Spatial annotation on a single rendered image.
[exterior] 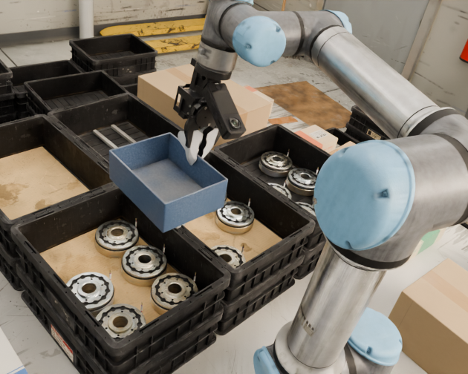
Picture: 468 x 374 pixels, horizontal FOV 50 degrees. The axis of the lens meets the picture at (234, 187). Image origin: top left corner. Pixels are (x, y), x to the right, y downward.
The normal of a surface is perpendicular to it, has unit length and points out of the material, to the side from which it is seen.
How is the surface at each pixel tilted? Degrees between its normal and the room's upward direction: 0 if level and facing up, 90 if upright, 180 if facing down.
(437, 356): 90
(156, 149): 90
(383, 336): 6
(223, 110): 30
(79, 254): 0
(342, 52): 47
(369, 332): 6
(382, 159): 13
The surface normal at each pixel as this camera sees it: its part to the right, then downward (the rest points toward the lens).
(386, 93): -0.60, -0.35
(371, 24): -0.76, 0.28
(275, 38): 0.41, 0.56
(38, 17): 0.63, 0.54
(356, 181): -0.88, 0.06
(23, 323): 0.15, -0.80
